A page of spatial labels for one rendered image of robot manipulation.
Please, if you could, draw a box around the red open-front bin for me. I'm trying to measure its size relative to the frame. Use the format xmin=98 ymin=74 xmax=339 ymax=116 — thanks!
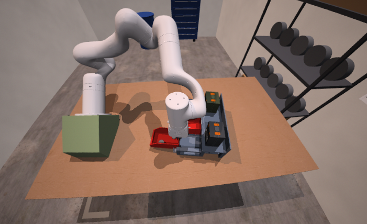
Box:
xmin=150 ymin=127 xmax=180 ymax=149
xmin=188 ymin=118 xmax=201 ymax=135

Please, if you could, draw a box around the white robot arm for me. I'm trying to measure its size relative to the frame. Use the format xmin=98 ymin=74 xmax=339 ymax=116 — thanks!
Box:
xmin=73 ymin=8 xmax=206 ymax=130

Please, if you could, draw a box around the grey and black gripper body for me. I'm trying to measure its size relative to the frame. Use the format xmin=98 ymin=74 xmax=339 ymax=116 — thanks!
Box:
xmin=168 ymin=123 xmax=188 ymax=138

